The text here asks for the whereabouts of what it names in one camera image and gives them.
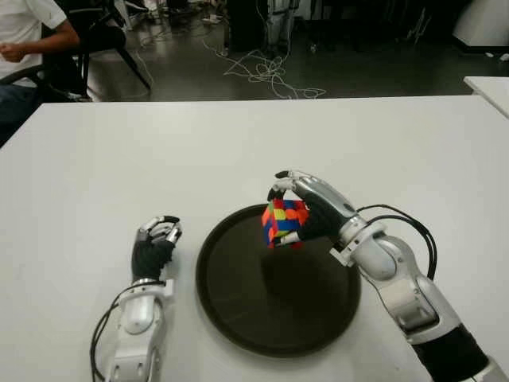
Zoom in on left arm black cables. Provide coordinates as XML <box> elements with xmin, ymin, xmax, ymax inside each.
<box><xmin>90</xmin><ymin>296</ymin><xmax>128</xmax><ymax>382</ymax></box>

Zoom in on right arm black cables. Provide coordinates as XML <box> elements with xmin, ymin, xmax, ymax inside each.
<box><xmin>356</xmin><ymin>204</ymin><xmax>438</xmax><ymax>279</ymax></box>

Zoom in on person in white shirt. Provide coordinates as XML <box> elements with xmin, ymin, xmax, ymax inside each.
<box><xmin>0</xmin><ymin>0</ymin><xmax>83</xmax><ymax>136</ymax></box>

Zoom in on white desk frame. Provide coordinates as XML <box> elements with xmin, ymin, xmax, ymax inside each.
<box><xmin>113</xmin><ymin>0</ymin><xmax>138</xmax><ymax>31</ymax></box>

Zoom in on black cabinet on casters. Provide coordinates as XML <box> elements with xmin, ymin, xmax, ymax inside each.
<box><xmin>228</xmin><ymin>0</ymin><xmax>275</xmax><ymax>53</ymax></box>

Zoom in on black office chair armrest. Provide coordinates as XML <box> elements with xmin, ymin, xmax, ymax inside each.
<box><xmin>0</xmin><ymin>65</ymin><xmax>95</xmax><ymax>104</ymax></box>

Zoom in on black four-legged chair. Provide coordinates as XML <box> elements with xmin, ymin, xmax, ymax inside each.
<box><xmin>59</xmin><ymin>0</ymin><xmax>154</xmax><ymax>100</ymax></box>

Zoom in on silver humanoid robot legs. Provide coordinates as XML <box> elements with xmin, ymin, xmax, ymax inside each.
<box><xmin>266</xmin><ymin>0</ymin><xmax>297</xmax><ymax>49</ymax></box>

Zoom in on white neighbouring table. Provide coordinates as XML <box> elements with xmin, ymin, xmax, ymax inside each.
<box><xmin>463</xmin><ymin>76</ymin><xmax>509</xmax><ymax>119</ymax></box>

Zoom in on dark brown round plate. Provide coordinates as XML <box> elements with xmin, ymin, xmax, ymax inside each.
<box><xmin>195</xmin><ymin>203</ymin><xmax>362</xmax><ymax>355</ymax></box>

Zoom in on white cable by chair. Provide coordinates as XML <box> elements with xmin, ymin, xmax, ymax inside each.
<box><xmin>87</xmin><ymin>23</ymin><xmax>212</xmax><ymax>100</ymax></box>

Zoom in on white pillar with black base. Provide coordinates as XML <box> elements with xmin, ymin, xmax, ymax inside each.
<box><xmin>453</xmin><ymin>0</ymin><xmax>509</xmax><ymax>53</ymax></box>

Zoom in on black equipment racks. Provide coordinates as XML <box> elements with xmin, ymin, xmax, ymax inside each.
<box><xmin>297</xmin><ymin>0</ymin><xmax>454</xmax><ymax>55</ymax></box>

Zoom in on tangled white floor cable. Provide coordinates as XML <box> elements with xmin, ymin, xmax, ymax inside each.
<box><xmin>204</xmin><ymin>0</ymin><xmax>329</xmax><ymax>100</ymax></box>

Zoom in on folded metal stands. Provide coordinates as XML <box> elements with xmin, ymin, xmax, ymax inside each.
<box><xmin>405</xmin><ymin>7</ymin><xmax>434</xmax><ymax>45</ymax></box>

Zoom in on multicoloured Rubik's cube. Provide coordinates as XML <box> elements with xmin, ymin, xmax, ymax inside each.
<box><xmin>261</xmin><ymin>198</ymin><xmax>311</xmax><ymax>250</ymax></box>

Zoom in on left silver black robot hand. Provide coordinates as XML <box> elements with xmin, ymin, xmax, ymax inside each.
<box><xmin>131</xmin><ymin>214</ymin><xmax>184</xmax><ymax>284</ymax></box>

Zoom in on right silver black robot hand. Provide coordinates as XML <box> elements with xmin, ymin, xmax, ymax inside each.
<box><xmin>266</xmin><ymin>170</ymin><xmax>363</xmax><ymax>248</ymax></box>

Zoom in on arm black cables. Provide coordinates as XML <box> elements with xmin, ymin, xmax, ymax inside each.
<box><xmin>90</xmin><ymin>296</ymin><xmax>128</xmax><ymax>382</ymax></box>
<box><xmin>356</xmin><ymin>204</ymin><xmax>438</xmax><ymax>279</ymax></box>

